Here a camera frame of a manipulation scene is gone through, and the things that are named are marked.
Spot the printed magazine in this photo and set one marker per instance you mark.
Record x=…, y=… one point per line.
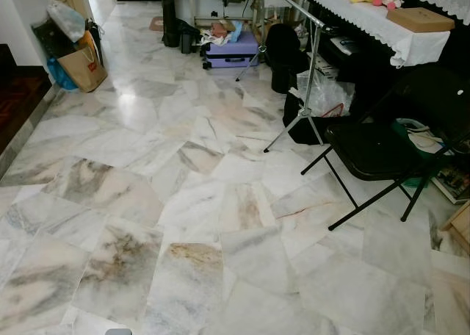
x=454, y=184

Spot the green basket with papers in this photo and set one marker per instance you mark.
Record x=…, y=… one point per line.
x=420, y=138

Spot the light wooden furniture corner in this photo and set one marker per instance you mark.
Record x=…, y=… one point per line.
x=460, y=228

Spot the black folding chair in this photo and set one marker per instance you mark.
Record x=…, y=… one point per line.
x=367, y=148

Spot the flat cardboard box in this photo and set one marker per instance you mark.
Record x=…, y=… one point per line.
x=420, y=19

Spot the table with white tablecloth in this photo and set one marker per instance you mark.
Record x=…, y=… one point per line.
x=382, y=37

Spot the clear plastic bag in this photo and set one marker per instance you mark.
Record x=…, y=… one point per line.
x=330, y=92

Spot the black floor bag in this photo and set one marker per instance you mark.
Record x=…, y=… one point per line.
x=301, y=125

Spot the silver tripod stand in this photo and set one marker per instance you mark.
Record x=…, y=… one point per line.
x=311, y=70

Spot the black backpack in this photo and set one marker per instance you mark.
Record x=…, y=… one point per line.
x=285, y=52

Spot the purple suitcase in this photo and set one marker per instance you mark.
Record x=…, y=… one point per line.
x=233, y=52

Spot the pile of clothes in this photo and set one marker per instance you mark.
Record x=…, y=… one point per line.
x=220, y=34

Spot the black upright pole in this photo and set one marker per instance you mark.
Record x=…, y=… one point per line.
x=170, y=15

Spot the small brown doormat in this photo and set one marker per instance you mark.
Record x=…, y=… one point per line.
x=156, y=23

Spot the brown paper bag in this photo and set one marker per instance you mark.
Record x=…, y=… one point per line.
x=84, y=72

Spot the blue bag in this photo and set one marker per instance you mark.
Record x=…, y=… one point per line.
x=59, y=76

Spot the white plastic bag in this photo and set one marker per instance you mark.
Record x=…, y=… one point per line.
x=66, y=19

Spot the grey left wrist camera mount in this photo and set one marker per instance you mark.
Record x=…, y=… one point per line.
x=118, y=332

